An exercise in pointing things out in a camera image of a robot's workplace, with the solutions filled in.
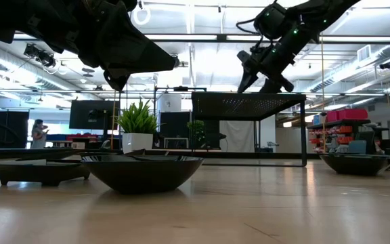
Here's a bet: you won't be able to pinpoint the white LED light strip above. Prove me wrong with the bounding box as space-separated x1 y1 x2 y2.
319 35 390 43
144 34 218 41
225 35 269 42

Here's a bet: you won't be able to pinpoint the black overhead frame bar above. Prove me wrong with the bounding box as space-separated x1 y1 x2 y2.
0 32 390 44

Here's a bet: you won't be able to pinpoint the large black bowl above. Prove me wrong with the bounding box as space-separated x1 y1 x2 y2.
81 155 205 195

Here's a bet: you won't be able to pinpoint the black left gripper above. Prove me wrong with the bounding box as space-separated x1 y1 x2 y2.
13 0 177 92

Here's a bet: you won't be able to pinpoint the black storage rack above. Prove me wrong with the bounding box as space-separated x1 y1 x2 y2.
305 118 390 155

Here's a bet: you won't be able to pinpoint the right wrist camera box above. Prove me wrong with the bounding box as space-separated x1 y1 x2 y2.
236 49 261 70

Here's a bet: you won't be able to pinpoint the white square plant pot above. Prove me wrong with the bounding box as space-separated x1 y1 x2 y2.
121 132 154 154

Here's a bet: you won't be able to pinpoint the blue-grey box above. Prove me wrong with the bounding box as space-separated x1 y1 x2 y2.
347 140 368 155

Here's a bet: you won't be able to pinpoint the small black footed plate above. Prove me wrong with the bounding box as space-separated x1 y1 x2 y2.
79 150 121 157

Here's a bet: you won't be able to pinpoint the black table side rail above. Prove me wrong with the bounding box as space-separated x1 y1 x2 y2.
0 147 390 161

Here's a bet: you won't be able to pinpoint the black perforated metal shelf riser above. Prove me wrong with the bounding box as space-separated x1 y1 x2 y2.
190 91 307 167

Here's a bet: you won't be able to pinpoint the black partition panel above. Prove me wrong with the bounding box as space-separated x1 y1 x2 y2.
0 109 30 149

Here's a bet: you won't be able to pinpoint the red bench strip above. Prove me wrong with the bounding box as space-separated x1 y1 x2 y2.
65 134 99 142

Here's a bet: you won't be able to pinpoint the white hanging ring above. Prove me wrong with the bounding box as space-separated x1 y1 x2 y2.
133 5 152 26

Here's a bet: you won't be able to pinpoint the black screen panel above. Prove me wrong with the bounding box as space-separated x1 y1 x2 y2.
158 111 192 139

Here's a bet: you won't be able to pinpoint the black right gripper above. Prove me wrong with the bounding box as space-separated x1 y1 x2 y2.
237 50 295 94

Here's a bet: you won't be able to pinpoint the small green leafy plant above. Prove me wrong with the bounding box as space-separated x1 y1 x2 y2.
186 119 207 150

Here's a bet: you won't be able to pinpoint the glossy black teardrop plate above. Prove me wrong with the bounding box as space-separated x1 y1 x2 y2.
319 154 390 178

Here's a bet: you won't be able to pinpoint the white cloth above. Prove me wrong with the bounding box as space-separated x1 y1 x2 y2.
219 120 256 154

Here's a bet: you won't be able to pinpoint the twin black ceiling spotlights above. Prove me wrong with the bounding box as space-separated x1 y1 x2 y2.
23 43 58 68

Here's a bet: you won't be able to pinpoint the yellow hanging cord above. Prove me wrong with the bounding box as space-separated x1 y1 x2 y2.
319 32 327 153

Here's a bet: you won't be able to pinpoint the large red storage bin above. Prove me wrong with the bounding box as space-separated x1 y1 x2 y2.
337 108 370 122

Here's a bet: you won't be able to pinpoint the person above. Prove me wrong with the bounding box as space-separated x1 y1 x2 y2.
30 118 49 150

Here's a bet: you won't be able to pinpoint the green spiky plant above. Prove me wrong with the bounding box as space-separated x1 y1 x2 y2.
114 98 160 136

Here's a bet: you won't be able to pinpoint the black monitor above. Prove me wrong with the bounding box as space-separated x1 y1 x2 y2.
68 99 121 131

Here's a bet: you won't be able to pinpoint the black pointed plate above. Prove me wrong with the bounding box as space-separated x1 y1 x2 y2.
14 150 83 162

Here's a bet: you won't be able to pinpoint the black camera stand frame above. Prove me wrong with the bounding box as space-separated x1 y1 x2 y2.
153 85 208 150

